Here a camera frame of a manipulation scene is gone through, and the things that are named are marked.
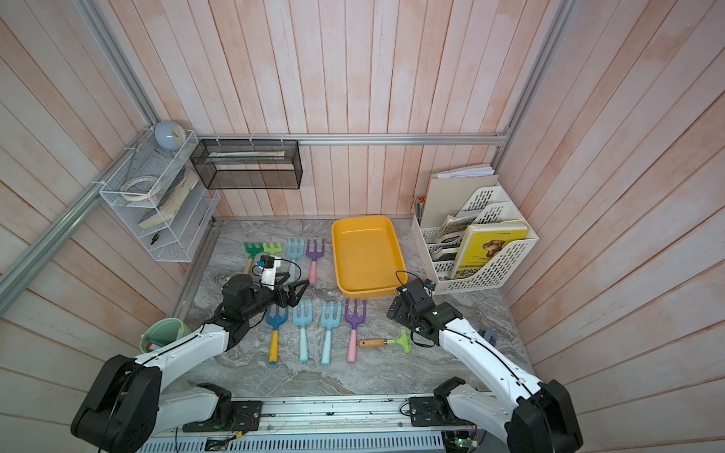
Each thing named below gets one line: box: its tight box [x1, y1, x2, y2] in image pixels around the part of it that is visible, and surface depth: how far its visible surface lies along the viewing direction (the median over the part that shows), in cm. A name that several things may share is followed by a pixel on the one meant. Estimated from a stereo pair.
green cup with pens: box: [139, 317, 193, 354], surface depth 77 cm
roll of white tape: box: [119, 176, 158, 202], surface depth 72 cm
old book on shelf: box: [137, 167, 200, 230], surface depth 83 cm
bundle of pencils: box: [414, 196, 426, 226], surface depth 103 cm
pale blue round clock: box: [153, 120, 186, 151], surface depth 84 cm
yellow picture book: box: [453, 220, 530, 279], surface depth 84 cm
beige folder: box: [421, 163, 499, 229], surface depth 96 cm
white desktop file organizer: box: [411, 180, 540, 292], surface depth 92 cm
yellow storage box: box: [331, 215, 408, 300], surface depth 111 cm
